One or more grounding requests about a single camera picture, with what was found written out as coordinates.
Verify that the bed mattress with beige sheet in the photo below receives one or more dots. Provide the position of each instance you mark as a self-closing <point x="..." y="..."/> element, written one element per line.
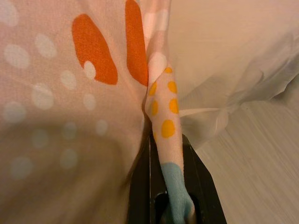
<point x="222" y="46"/>

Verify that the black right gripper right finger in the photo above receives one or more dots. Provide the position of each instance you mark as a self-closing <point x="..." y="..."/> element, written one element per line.
<point x="205" y="198"/>

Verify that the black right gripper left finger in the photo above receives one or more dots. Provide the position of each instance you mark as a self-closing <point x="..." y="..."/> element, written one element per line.
<point x="140" y="191"/>

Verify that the pink pillow with orange dots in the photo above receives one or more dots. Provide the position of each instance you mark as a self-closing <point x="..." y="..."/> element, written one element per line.
<point x="58" y="105"/>

